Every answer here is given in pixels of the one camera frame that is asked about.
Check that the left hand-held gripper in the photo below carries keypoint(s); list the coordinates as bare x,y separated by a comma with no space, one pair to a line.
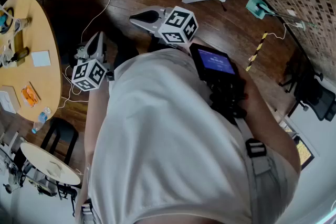
89,74

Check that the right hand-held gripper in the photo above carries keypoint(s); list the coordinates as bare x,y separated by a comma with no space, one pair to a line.
178,25

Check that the person's left forearm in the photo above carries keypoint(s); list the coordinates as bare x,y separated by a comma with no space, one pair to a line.
95,118

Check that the person's dark legs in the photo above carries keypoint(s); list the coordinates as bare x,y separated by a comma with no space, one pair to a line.
126,55

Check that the white square napkin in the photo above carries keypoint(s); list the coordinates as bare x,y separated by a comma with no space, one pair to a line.
41,58

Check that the round wooden table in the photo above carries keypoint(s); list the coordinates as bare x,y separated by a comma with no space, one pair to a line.
42,34

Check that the brown glass bottle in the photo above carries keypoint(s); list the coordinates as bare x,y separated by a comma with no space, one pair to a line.
21,54

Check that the clear drinking glass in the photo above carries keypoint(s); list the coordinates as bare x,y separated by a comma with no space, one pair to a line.
23,24

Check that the orange snack packet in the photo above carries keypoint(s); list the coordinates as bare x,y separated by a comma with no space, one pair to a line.
31,95

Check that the black stool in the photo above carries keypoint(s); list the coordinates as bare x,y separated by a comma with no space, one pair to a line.
64,131

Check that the clear plastic container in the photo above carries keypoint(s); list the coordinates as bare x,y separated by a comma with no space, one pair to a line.
6,56

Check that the clear water bottle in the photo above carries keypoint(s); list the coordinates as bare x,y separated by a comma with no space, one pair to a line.
40,120

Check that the small blue object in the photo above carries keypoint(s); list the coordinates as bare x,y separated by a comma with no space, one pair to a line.
3,21

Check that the white flat box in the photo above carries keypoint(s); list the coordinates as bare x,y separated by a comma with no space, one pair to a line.
9,101

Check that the yellow black striped tape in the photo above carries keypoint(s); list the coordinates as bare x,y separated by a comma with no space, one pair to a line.
258,47

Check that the person's white shirt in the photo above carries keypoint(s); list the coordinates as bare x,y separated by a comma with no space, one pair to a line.
170,139

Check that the small round white table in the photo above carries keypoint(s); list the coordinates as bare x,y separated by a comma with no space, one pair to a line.
39,160

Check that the black office chair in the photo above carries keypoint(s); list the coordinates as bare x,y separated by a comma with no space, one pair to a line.
315,97

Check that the black harness mount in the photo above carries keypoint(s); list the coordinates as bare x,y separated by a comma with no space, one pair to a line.
228,102

